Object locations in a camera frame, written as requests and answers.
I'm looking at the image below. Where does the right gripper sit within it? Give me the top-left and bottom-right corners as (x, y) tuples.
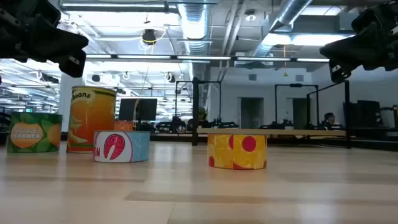
(319, 0), (398, 72)

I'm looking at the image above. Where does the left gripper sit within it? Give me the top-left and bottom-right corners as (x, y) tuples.
(0, 0), (90, 62)

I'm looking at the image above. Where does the tall orange beans can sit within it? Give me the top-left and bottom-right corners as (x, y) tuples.
(66, 86), (118, 154)

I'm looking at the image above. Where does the green sliced peaches can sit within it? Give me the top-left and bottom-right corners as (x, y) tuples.
(6, 112), (63, 154)

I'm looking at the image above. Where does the white building column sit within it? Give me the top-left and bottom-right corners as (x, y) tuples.
(58, 73), (85, 133)

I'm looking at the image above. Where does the black equipment rack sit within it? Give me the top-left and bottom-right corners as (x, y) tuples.
(343, 100), (382, 129)

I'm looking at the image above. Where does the person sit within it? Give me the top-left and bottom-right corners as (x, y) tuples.
(322, 112), (337, 129)

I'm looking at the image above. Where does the grey door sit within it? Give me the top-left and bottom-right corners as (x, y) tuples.
(240, 96), (265, 129)
(292, 97), (309, 130)

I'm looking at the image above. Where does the black ceiling device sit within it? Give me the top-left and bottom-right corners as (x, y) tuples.
(142, 29), (157, 46)

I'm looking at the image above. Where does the flat salmon can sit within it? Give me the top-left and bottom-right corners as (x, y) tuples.
(93, 129), (151, 164)

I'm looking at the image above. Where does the long ceiling light strip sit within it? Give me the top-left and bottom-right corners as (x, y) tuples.
(85, 54), (331, 63)

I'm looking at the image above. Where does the flat yellow pineapple can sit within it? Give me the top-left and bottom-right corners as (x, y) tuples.
(207, 134), (267, 170)

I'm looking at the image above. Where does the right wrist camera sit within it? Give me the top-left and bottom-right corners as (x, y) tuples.
(328, 59), (353, 83)

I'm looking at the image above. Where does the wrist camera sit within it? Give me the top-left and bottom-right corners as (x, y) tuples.
(58, 51), (88, 78)
(328, 59), (353, 83)

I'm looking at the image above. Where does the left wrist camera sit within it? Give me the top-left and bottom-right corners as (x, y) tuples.
(58, 51), (88, 78)

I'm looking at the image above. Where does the thin black background frame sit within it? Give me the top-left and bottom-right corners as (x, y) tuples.
(274, 83), (320, 130)
(175, 80), (222, 127)

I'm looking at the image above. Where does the black metal frame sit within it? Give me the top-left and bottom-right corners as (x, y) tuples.
(306, 80), (351, 149)
(192, 77), (200, 146)

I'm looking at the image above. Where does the yellow hanging cord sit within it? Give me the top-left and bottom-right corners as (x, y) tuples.
(282, 45), (289, 78)

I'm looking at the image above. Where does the silver ceiling duct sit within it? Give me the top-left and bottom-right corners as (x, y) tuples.
(253, 0), (313, 58)
(177, 2), (210, 56)

